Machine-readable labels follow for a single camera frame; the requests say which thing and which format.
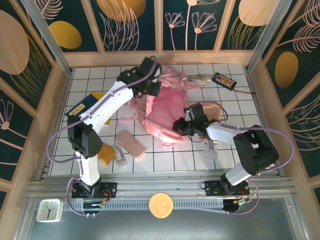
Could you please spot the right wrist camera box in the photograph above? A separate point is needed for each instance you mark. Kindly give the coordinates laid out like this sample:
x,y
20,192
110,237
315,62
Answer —
x,y
187,112

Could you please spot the aluminium mounting rail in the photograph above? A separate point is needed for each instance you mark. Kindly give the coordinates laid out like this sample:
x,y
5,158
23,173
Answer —
x,y
160,186

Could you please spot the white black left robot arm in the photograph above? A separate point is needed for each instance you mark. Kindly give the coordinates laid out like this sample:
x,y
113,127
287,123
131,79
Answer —
x,y
110,105

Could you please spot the white alarm clock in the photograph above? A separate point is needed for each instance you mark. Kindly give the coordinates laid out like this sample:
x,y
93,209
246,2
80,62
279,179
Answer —
x,y
49,210

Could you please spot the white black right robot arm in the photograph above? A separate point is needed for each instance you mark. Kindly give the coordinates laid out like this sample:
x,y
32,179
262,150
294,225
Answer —
x,y
255,150

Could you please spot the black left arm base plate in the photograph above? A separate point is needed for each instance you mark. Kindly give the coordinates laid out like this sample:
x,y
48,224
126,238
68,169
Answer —
x,y
110,188

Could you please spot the mustard yellow wallet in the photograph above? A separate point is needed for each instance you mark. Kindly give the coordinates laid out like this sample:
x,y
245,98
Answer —
x,y
107,154

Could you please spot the black charger box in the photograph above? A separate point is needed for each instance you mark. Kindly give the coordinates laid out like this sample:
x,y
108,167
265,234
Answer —
x,y
224,80

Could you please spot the pink pencil case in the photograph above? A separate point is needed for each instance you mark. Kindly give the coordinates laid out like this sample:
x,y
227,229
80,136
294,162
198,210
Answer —
x,y
131,145

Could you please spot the round yellow sponge disc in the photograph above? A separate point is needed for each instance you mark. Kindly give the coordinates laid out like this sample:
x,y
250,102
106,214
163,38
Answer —
x,y
160,205

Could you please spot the blue notebook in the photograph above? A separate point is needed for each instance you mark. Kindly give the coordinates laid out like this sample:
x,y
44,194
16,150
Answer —
x,y
83,106

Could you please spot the aluminium frame post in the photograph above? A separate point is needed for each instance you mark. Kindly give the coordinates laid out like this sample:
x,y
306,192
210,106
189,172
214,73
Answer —
x,y
48,37
267,37

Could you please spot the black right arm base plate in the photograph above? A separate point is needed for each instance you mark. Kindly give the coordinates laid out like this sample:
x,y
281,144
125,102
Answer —
x,y
212,187

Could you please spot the pink school backpack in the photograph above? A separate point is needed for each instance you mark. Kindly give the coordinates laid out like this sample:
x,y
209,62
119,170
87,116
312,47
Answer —
x,y
165,110

